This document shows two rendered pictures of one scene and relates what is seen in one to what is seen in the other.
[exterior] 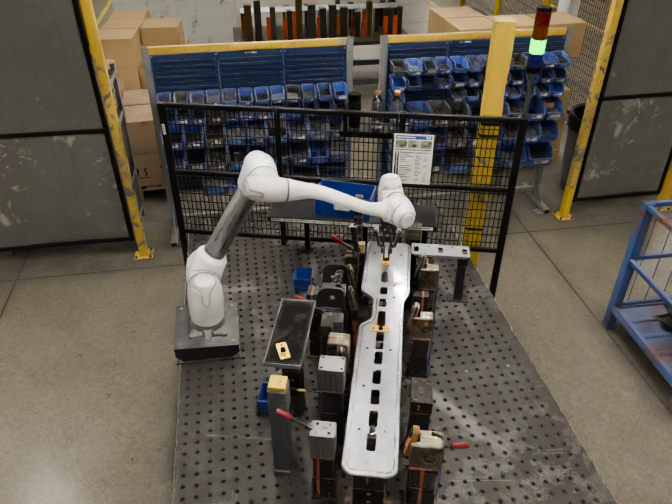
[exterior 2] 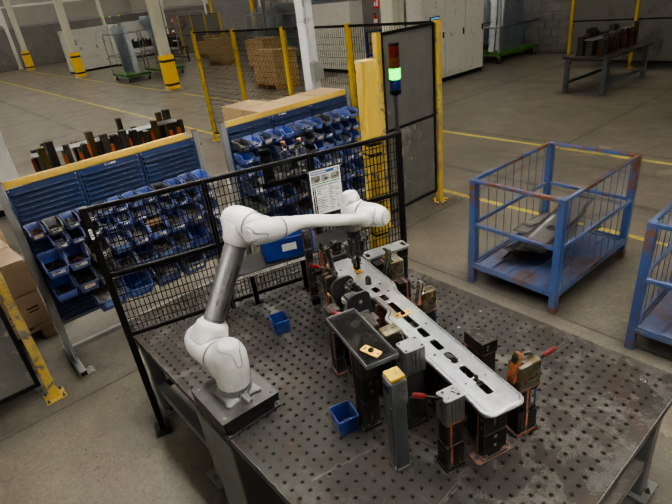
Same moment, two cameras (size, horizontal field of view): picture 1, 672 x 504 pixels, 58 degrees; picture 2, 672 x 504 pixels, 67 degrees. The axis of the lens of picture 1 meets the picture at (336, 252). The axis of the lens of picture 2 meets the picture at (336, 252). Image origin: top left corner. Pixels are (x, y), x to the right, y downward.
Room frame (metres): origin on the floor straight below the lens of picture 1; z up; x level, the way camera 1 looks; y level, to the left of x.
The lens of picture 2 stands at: (0.32, 1.00, 2.39)
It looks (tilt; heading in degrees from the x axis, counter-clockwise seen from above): 27 degrees down; 331
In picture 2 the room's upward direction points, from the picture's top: 7 degrees counter-clockwise
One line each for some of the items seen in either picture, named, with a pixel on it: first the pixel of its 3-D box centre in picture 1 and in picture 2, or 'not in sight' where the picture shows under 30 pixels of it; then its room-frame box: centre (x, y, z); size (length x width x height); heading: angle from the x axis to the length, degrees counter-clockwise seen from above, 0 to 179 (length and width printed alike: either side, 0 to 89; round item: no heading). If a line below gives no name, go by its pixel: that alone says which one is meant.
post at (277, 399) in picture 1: (281, 427); (397, 422); (1.47, 0.20, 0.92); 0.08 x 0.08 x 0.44; 83
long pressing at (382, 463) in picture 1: (382, 333); (406, 316); (1.90, -0.19, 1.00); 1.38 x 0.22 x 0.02; 173
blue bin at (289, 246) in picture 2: (345, 200); (286, 241); (2.84, -0.05, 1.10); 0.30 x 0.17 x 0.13; 76
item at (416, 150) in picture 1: (412, 158); (326, 190); (2.92, -0.40, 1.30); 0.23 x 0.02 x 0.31; 83
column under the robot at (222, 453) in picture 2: not in sight; (254, 460); (2.18, 0.61, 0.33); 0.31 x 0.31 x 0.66; 9
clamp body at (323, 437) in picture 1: (323, 461); (450, 429); (1.35, 0.05, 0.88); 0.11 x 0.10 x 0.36; 83
